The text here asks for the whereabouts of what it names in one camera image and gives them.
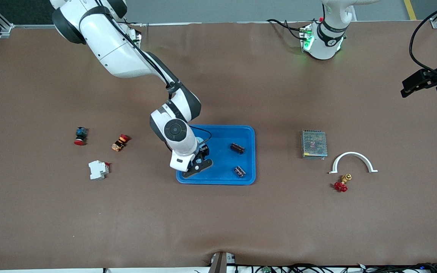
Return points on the white circuit breaker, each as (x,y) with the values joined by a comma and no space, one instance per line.
(98,170)

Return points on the white semicircular pipe clamp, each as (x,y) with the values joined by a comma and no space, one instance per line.
(352,153)

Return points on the blue desk bell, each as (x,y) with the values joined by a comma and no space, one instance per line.
(200,141)

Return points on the red yellow push button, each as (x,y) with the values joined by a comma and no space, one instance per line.
(119,144)

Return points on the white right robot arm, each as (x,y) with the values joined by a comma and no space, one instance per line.
(116,49)

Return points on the blue plastic tray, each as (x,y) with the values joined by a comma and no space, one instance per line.
(226,167)

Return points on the red emergency stop button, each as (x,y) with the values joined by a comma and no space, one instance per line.
(80,134)

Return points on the metal mesh power supply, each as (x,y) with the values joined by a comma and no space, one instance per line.
(314,144)

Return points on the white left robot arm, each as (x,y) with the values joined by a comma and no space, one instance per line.
(323,45)

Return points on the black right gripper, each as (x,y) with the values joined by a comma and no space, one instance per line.
(203,152)

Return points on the brown electrolytic capacitor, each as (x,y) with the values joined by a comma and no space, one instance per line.
(237,148)

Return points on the grey metal camera stand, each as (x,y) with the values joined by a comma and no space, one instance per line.
(221,263)

